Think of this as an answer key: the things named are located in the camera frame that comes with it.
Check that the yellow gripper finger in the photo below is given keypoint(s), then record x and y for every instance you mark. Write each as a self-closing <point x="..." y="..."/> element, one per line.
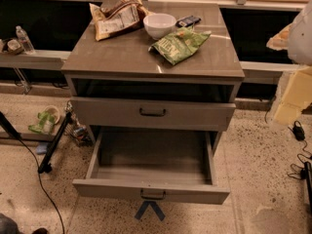
<point x="296" y="97"/>
<point x="280" y="41"/>

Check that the grey drawer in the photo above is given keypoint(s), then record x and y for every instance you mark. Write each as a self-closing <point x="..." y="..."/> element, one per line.
<point x="153" y="114"/>
<point x="153" y="165"/>

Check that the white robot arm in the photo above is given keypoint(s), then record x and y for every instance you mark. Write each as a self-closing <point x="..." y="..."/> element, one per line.
<point x="296" y="39"/>

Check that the grey top drawer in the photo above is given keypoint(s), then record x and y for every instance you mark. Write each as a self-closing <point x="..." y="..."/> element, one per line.
<point x="153" y="114"/>

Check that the grey drawer cabinet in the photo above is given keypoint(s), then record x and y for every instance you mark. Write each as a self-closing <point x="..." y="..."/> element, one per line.
<point x="122" y="67"/>

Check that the black power adapter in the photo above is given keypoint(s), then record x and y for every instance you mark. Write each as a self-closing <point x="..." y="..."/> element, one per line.
<point x="298" y="131"/>

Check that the dark blue snack packet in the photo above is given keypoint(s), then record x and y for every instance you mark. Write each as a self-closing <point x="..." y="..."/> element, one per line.
<point x="187" y="21"/>

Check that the green chip bag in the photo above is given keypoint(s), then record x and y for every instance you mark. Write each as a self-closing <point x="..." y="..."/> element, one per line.
<point x="180" y="45"/>

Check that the white bowl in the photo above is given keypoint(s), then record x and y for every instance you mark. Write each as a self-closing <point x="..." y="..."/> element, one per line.
<point x="159" y="25"/>

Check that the brown chip bag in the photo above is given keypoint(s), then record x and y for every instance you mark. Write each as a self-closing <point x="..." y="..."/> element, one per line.
<point x="126" y="16"/>

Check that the blue tape cross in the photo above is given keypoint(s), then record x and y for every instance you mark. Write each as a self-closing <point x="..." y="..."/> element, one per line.
<point x="149" y="206"/>

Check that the green white bag on floor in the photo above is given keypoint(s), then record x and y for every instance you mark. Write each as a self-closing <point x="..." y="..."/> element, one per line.
<point x="47" y="119"/>

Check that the clear water bottle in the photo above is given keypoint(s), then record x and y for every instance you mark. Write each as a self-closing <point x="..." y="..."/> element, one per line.
<point x="24" y="40"/>

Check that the small blue floor item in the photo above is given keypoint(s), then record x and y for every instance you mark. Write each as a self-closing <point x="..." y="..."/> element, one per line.
<point x="42" y="148"/>

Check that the black tripod leg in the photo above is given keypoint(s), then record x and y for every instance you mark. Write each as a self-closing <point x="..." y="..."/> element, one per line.
<point x="45" y="166"/>

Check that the brown item on ledge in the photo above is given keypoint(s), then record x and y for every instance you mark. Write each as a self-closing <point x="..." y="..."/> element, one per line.
<point x="10" y="46"/>

